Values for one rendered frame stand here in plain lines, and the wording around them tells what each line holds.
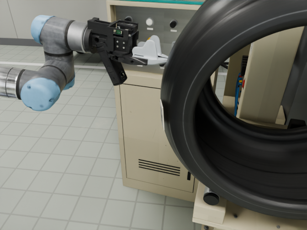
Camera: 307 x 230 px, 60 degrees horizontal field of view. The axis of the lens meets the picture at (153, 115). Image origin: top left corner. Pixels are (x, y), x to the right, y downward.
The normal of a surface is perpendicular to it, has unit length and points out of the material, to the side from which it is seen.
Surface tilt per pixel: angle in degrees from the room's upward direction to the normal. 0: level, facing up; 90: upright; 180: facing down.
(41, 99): 90
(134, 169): 90
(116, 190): 0
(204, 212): 90
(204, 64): 85
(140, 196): 0
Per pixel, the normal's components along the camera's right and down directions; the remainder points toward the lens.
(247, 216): 0.00, -0.84
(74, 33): -0.21, 0.07
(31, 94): 0.00, 0.55
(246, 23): -0.38, 0.37
